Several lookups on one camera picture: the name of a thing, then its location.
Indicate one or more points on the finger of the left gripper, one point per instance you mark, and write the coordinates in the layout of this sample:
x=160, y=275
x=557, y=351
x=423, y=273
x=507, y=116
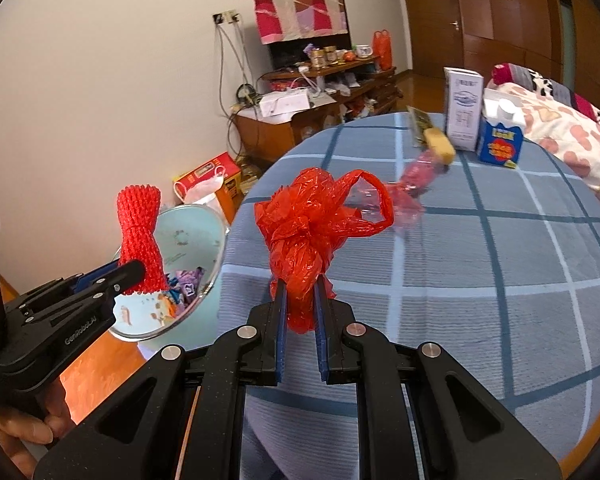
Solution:
x=119, y=280
x=54, y=291

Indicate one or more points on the blue Look juice carton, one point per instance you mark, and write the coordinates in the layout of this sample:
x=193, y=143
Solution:
x=501, y=134

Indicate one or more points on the dark patterned flat packet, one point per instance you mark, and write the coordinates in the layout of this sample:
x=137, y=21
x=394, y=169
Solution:
x=420, y=123

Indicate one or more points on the orange plastic bag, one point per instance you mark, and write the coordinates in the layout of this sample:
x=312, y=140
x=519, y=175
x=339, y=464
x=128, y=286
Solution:
x=382, y=47

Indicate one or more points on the person's left hand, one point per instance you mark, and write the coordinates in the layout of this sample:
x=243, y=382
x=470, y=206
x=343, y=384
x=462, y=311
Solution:
x=17, y=427

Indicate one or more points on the wall power socket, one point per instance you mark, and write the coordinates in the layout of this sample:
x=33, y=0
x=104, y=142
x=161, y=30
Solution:
x=229, y=17

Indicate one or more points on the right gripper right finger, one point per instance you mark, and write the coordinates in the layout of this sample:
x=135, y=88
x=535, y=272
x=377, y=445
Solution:
x=420, y=414

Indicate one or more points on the wooden TV cabinet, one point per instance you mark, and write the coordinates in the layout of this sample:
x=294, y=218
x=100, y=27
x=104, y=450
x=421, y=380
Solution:
x=338, y=94

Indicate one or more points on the red plastic bag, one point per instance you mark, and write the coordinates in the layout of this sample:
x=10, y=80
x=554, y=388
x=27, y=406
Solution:
x=304, y=223

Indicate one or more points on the red cardboard box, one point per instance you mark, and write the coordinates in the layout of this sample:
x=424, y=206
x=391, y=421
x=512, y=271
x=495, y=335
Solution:
x=215, y=184

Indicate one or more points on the white box on cabinet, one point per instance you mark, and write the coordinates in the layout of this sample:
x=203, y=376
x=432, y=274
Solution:
x=284, y=102

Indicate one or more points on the purple snack wrapper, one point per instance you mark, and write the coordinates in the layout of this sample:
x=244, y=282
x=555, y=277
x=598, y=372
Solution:
x=184, y=285

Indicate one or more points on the orange snack packet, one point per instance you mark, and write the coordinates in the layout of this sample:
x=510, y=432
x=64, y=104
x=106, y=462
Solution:
x=165, y=311

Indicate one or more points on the pink clear plastic bag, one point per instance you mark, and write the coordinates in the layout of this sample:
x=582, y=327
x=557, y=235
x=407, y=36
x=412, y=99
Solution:
x=405, y=193

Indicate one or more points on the yellow sponge block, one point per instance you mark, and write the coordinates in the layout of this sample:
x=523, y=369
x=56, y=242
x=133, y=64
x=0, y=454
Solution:
x=439, y=144

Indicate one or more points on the white tall milk carton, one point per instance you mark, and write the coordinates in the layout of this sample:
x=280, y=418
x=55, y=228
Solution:
x=463, y=105

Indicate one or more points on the white mug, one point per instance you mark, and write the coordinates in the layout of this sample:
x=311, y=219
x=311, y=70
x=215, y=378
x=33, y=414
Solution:
x=363, y=51

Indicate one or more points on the wooden door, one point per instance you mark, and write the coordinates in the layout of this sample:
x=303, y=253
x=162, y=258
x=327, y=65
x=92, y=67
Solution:
x=436, y=36

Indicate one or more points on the heart pattern quilt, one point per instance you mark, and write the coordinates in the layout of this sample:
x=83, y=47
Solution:
x=570, y=136

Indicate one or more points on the cow print pillow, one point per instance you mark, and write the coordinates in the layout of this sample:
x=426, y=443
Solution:
x=535, y=82

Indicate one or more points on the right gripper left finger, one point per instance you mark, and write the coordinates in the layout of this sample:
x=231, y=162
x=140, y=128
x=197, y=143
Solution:
x=180, y=416

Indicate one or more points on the red patchwork cloth cover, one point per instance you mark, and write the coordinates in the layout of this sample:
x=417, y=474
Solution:
x=288, y=20

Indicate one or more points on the light blue trash bucket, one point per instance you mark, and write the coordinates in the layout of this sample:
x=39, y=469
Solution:
x=192, y=240

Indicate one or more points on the blue plaid tablecloth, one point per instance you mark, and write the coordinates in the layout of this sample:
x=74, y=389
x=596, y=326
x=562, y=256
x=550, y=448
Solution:
x=502, y=270

